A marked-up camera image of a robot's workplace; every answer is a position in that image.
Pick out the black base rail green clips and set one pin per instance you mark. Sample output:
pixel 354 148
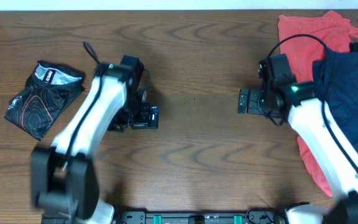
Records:
pixel 252 216

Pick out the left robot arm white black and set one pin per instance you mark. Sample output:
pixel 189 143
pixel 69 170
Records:
pixel 63 177

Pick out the red orange shirt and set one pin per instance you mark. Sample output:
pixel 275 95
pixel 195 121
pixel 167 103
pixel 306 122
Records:
pixel 334 30

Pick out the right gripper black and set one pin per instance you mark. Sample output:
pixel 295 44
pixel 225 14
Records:
pixel 252 106

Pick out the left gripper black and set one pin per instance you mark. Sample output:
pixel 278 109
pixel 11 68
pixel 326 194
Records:
pixel 143 122

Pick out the black printed jersey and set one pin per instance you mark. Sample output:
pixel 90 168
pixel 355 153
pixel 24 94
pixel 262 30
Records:
pixel 48 91

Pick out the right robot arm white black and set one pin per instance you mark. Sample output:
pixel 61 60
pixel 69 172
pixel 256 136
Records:
pixel 297 105

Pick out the navy blue garment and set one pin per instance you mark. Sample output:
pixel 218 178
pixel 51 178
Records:
pixel 336 81

